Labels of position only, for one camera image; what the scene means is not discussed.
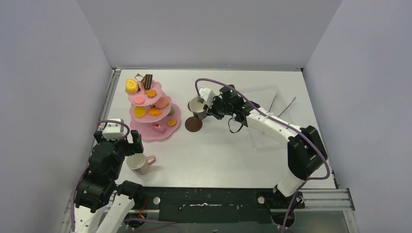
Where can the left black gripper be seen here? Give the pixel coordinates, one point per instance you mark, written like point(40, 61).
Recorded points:
point(137, 147)

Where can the pink green cube cake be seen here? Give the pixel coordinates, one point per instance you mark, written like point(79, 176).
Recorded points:
point(161, 129)

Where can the yellow round cake slice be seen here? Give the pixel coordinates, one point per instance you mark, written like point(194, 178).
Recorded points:
point(139, 111)

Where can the orange flower cookie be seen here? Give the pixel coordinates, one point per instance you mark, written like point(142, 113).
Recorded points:
point(154, 112)

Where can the black mug white inside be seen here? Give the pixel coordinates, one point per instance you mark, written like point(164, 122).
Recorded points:
point(198, 109)

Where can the pink round macaron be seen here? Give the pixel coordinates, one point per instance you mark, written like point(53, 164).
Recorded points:
point(139, 100)

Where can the orange round macaron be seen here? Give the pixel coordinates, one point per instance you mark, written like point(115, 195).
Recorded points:
point(172, 122)

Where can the metal serving tongs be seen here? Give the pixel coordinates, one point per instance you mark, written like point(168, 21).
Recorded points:
point(278, 105)

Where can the orange scalloped cookie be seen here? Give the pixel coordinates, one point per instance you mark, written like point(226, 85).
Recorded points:
point(151, 93)

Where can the yellow swirl roll cake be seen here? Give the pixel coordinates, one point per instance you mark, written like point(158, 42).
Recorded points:
point(131, 86)

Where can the chocolate layered cake slice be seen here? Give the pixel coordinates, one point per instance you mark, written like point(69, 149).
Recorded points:
point(146, 81)

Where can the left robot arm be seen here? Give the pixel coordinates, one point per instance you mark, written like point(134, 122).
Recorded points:
point(100, 205)

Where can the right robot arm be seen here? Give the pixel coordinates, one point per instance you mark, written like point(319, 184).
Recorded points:
point(305, 150)

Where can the pink teacup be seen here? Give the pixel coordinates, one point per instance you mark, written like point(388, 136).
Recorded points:
point(140, 163)

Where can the pink three-tier cake stand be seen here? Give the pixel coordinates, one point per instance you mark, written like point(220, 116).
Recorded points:
point(143, 125)

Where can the clear plastic tray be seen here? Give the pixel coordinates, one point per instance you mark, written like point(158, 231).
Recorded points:
point(266, 140)

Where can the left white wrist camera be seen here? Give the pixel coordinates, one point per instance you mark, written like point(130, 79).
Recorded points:
point(113, 131)

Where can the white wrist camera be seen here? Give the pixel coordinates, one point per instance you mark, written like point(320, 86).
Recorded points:
point(206, 97)
point(113, 131)

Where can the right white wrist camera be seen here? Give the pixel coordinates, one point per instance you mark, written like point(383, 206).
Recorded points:
point(206, 97)

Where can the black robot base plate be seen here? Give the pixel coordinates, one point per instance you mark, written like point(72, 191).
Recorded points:
point(214, 205)

